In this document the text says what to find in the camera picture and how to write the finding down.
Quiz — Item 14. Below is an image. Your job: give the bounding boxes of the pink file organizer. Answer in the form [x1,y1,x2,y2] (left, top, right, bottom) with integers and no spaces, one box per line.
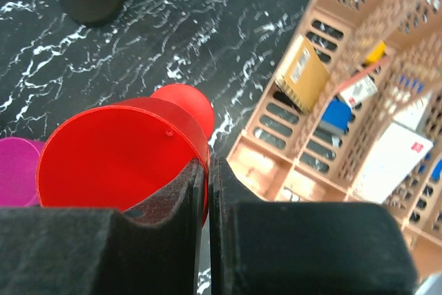
[227,0,441,278]

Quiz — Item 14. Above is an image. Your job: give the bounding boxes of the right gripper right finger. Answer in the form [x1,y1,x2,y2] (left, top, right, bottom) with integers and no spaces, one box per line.
[209,158,418,294]

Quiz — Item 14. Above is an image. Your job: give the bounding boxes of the magenta wine glass front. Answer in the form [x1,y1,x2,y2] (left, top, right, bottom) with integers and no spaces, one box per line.
[1,137,44,207]

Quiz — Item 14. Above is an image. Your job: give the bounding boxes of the yellow brush in organizer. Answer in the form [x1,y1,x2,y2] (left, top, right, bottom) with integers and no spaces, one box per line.
[274,34,329,114]

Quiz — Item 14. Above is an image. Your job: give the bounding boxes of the red wine glass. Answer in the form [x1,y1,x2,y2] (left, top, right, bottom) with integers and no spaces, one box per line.
[36,84,215,211]

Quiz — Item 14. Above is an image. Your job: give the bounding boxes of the blue item in organizer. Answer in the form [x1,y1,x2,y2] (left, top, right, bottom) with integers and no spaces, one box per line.
[318,99,352,136]

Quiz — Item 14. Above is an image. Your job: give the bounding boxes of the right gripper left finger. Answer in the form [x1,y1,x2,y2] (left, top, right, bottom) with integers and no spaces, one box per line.
[1,160,204,294]

